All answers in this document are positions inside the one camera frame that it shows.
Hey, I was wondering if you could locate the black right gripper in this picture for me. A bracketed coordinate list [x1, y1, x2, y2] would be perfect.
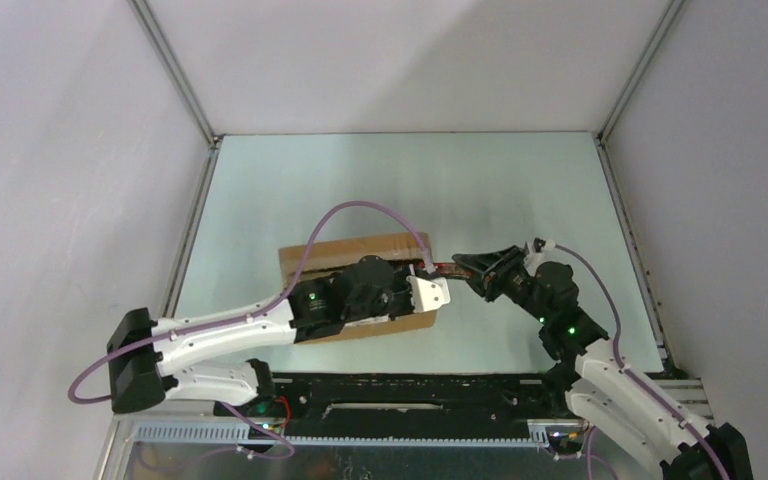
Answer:
[453, 246, 553, 325]

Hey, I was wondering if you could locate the brown cardboard express box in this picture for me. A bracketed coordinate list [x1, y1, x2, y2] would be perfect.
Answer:
[279, 233, 438, 344]

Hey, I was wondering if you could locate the aluminium left corner post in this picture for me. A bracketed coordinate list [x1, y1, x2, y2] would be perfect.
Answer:
[128, 0, 219, 148]

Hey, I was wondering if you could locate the aluminium right corner post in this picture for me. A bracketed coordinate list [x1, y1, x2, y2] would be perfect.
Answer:
[595, 0, 687, 145]

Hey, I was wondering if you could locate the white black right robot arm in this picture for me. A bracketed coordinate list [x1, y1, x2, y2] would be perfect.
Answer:
[452, 239, 754, 479]

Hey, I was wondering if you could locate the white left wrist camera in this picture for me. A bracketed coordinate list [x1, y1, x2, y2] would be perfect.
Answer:
[406, 275, 451, 314]

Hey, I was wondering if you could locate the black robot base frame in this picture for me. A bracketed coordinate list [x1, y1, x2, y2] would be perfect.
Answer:
[158, 357, 677, 460]

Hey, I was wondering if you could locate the aluminium corner post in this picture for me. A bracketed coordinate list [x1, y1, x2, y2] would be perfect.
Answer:
[595, 0, 687, 145]
[128, 0, 219, 148]

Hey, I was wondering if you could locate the red black utility knife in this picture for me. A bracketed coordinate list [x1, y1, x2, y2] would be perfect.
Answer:
[432, 262, 472, 281]

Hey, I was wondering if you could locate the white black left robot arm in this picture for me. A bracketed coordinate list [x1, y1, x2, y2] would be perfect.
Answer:
[107, 255, 419, 417]

